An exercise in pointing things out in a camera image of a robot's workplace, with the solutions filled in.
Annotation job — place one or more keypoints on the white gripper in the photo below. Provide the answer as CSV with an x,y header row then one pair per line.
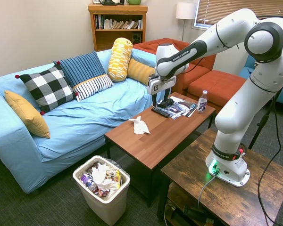
x,y
159,84

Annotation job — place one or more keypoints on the white tissue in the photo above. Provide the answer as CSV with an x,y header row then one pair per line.
x,y
140,126

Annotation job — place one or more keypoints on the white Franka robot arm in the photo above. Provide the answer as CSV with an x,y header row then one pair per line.
x,y
238,110

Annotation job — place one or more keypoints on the beige plastic trash bin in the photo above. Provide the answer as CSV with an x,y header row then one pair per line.
x,y
103,207

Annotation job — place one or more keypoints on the black game controller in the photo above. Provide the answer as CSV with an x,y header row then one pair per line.
x,y
166,103

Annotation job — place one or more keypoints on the black TV remote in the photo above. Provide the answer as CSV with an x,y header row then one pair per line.
x,y
160,112

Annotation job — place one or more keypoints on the glossy magazine pile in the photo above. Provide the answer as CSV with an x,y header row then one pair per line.
x,y
182,108

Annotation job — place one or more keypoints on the mustard striped pillow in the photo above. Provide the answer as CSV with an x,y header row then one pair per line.
x,y
139,70

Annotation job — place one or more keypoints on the clear hint water bottle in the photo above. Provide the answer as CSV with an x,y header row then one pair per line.
x,y
202,104

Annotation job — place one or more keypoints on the reddish wooden coffee table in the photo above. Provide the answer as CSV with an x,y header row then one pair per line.
x,y
160,141

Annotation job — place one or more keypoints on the orange sofa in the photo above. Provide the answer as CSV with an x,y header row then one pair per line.
x,y
202,62

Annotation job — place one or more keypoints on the orange ottoman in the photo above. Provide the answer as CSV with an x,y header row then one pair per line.
x,y
214,84

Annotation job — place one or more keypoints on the yellow white patterned bolster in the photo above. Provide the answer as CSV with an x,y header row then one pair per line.
x,y
119,58

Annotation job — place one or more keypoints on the black speaker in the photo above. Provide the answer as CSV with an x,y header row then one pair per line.
x,y
136,38

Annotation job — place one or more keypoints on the white navy striped pillow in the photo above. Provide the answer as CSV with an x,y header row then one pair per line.
x,y
93,87

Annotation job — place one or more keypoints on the wooden bookshelf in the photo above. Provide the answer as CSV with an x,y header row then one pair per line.
x,y
118,37

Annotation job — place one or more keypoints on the light blue sofa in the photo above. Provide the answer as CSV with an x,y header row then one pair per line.
x,y
85,122

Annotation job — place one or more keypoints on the row of books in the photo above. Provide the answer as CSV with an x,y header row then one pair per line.
x,y
119,24

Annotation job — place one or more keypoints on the blue striped pillow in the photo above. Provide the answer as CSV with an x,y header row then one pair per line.
x,y
81,67

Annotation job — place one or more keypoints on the white shade floor lamp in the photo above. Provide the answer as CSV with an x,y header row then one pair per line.
x,y
185,10

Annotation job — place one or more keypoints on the yellow snack bag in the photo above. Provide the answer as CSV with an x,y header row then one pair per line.
x,y
118,179

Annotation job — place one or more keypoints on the crumpled white waste paper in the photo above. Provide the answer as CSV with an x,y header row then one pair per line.
x,y
101,175

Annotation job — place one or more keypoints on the green pot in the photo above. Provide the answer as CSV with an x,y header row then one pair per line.
x,y
134,2

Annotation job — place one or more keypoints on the wooden window blinds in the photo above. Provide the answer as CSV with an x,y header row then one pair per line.
x,y
212,11

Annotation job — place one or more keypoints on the black object on bookshelf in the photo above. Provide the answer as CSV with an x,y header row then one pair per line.
x,y
110,2

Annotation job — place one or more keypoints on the purple label discarded bottle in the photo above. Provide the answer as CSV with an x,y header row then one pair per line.
x,y
88,182

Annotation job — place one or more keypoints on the black white checkered pillow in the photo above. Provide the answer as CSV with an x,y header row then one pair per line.
x,y
47,87

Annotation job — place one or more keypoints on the rustic brown side table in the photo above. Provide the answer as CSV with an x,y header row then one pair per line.
x,y
226,202

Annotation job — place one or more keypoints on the plain mustard yellow pillow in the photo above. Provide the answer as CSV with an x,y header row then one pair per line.
x,y
28,115

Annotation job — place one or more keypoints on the black camera stand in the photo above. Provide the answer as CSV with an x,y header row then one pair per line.
x,y
259,127

